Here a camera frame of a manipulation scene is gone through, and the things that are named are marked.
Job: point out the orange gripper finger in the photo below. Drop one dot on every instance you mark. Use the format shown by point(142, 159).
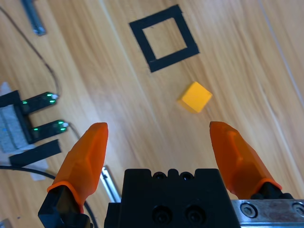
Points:
point(83, 161)
point(237, 161)

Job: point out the yellow block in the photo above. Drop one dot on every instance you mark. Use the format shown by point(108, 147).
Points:
point(196, 97)

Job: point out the silver metal bar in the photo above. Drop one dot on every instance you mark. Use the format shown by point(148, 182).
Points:
point(33, 16)
point(109, 183)

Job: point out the black USB dongle green lights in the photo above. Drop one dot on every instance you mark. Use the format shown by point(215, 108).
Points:
point(47, 130)
point(38, 102)

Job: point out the black tape strip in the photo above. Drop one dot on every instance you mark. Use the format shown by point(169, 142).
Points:
point(35, 154)

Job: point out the grey USB hub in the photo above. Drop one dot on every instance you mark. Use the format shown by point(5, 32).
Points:
point(12, 128)

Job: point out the black tape square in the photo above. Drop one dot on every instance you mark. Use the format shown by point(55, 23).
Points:
point(145, 47)

